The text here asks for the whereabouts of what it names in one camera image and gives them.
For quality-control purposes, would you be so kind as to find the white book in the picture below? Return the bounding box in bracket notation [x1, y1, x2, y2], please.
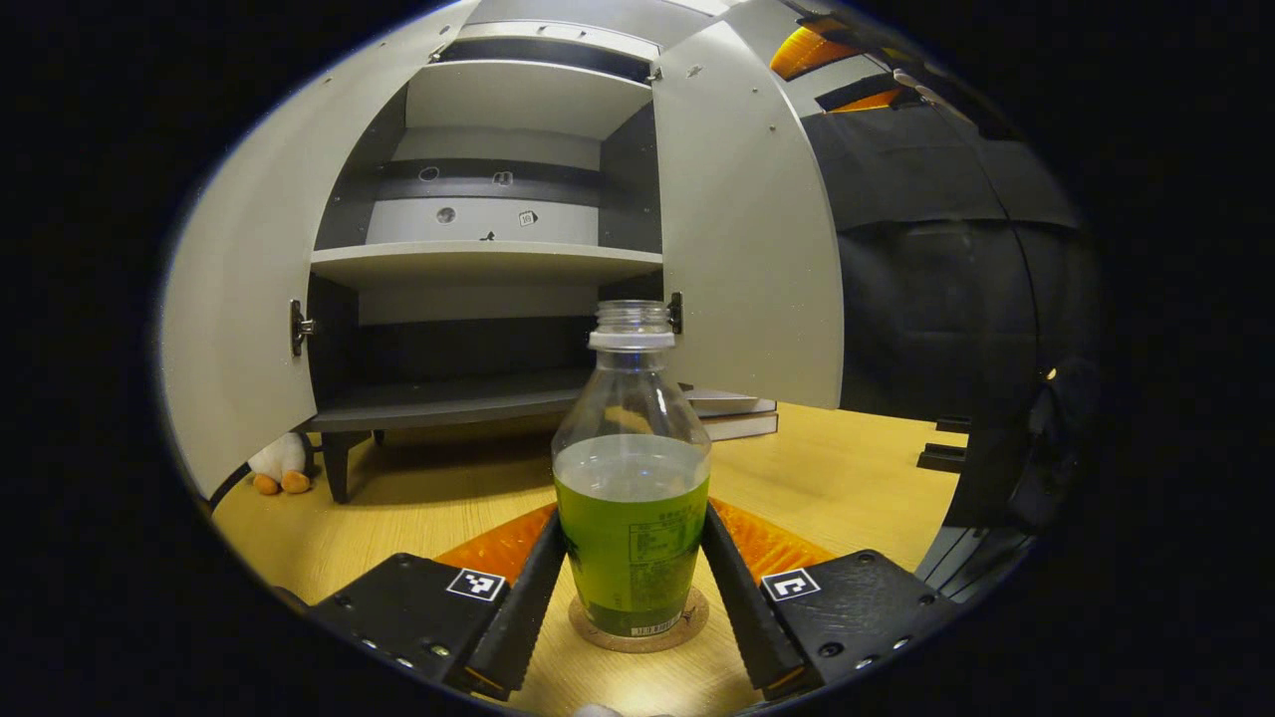
[680, 386, 777, 418]

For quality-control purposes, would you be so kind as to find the black metal frame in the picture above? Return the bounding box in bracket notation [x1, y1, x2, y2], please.
[916, 413, 972, 474]

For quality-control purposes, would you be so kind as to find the white cabinet shelf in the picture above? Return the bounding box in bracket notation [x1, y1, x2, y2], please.
[403, 60, 654, 140]
[311, 241, 663, 292]

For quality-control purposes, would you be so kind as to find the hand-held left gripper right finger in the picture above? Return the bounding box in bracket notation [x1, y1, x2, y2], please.
[700, 498, 962, 701]

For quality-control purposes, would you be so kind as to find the grey cabinet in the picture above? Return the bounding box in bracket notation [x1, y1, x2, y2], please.
[304, 0, 733, 504]

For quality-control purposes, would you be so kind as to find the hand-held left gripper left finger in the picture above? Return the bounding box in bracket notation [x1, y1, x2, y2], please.
[309, 503, 569, 701]

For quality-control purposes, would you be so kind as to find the grey cabinet door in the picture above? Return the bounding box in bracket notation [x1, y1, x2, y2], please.
[159, 0, 484, 499]
[652, 20, 846, 411]

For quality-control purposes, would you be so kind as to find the dark-edged book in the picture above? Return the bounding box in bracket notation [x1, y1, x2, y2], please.
[700, 411, 780, 442]

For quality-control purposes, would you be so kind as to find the black backdrop cloth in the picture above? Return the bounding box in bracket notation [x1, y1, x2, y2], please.
[797, 100, 1097, 419]

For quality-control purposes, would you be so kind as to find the penguin plush toy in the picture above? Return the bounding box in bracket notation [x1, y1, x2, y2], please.
[247, 431, 316, 496]

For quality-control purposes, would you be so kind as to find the green drink bottle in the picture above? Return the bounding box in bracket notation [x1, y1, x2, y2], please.
[551, 301, 712, 638]

